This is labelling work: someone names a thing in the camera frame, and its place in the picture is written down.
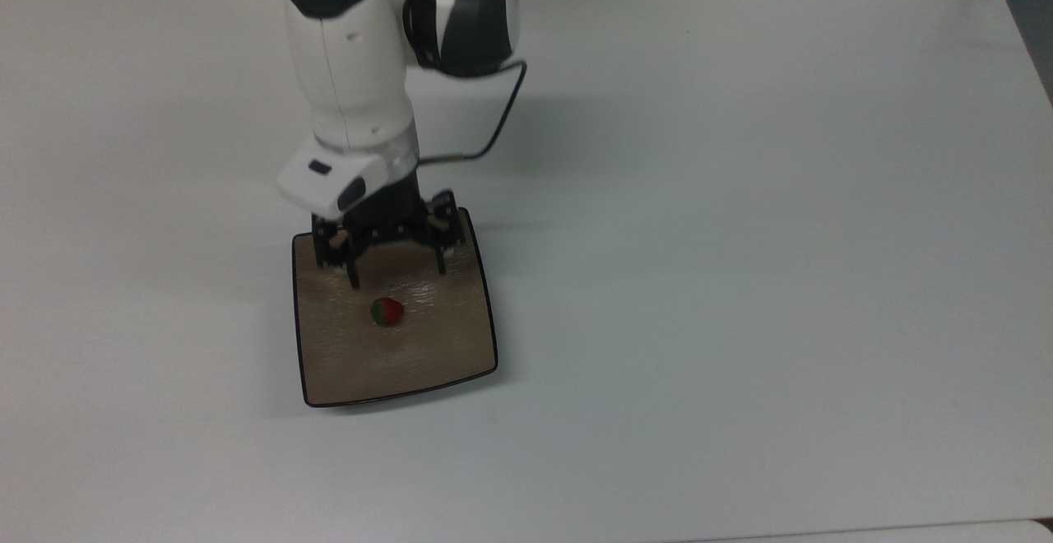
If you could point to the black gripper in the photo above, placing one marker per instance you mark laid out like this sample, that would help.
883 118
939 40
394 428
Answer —
395 214

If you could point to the red green strawberry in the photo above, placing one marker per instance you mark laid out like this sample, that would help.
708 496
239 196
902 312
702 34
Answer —
387 311

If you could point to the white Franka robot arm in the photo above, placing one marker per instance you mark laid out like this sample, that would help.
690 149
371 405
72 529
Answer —
354 74

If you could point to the square brown ceramic plate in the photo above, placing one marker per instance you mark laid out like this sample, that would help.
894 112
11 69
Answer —
411 354

